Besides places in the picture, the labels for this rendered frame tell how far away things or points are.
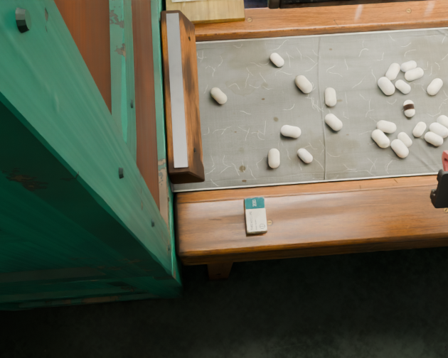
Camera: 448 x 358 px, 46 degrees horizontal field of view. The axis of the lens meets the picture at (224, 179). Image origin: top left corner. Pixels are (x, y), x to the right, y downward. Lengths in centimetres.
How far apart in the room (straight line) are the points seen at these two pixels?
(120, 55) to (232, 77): 59
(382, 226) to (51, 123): 80
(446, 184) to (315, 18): 43
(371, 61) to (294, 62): 15
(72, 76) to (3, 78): 9
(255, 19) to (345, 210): 41
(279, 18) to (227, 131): 25
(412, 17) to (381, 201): 38
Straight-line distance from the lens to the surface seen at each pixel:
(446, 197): 86
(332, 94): 102
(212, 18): 106
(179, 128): 87
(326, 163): 100
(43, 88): 22
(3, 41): 18
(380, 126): 102
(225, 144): 98
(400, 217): 98
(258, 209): 91
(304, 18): 108
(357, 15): 111
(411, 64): 110
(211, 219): 92
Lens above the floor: 167
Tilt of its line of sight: 75 degrees down
